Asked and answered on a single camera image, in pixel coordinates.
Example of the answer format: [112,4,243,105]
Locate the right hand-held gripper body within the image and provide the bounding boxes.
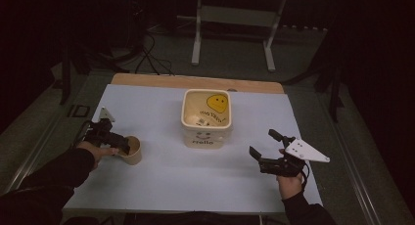
[258,136,331,178]

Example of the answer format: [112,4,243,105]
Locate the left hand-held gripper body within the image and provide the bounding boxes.
[78,107,122,150]

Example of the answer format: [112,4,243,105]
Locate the brown paper cup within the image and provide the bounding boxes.
[116,135,143,166]

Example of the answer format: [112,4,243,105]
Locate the cream square bin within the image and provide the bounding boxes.
[180,88,234,151]

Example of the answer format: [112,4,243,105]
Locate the person's left hand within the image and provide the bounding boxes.
[75,140,119,171]

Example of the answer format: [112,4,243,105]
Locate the person's right hand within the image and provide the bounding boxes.
[275,148,305,201]

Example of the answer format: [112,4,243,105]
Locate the black stand leg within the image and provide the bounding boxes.
[327,65,346,123]
[59,45,73,106]

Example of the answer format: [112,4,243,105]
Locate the white metal stand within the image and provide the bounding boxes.
[176,0,329,72]

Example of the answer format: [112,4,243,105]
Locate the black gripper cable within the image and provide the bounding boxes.
[300,161,311,191]

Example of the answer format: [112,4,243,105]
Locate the black floor cables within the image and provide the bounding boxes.
[111,32,177,76]

